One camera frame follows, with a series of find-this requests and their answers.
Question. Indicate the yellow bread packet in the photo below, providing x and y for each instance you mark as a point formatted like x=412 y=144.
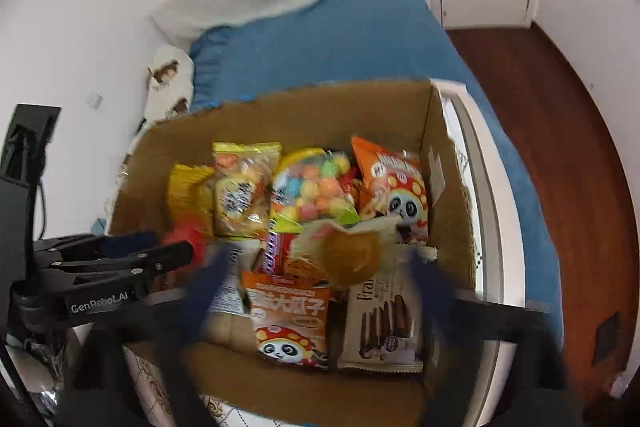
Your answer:
x=245 y=202

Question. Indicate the white wall socket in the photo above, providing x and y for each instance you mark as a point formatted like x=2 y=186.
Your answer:
x=95 y=100

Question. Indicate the black rectangular floor object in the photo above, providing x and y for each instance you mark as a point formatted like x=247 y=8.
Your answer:
x=606 y=337

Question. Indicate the round brown pastry packet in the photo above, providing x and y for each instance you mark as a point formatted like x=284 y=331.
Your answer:
x=350 y=252

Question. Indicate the cream animal print pillow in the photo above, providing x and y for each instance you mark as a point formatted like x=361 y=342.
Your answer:
x=170 y=72

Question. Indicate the brown cardboard box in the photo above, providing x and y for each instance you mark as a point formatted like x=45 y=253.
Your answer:
x=442 y=207

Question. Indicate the orange panda snack bag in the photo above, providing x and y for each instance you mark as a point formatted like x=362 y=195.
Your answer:
x=395 y=187

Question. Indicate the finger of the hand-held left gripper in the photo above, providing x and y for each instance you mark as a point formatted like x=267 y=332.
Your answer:
x=150 y=259
x=125 y=243

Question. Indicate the white chocolate stick packet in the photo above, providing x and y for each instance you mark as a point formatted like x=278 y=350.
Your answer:
x=380 y=322

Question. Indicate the colourful candy ball bag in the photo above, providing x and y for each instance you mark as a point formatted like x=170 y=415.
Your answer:
x=310 y=192

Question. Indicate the blue blanket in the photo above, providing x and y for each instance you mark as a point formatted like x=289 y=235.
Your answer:
x=350 y=47

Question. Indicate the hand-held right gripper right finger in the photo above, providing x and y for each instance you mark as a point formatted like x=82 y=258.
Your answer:
x=430 y=287

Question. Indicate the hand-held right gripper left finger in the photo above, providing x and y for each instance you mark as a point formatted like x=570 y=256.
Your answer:
x=210 y=277

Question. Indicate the orange panda packet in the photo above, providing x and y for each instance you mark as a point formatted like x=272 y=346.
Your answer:
x=290 y=312

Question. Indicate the plain yellow snack packet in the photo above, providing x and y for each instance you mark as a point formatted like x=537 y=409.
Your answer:
x=187 y=197

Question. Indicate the red and orange snack packet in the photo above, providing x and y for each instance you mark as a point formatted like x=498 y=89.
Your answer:
x=295 y=257

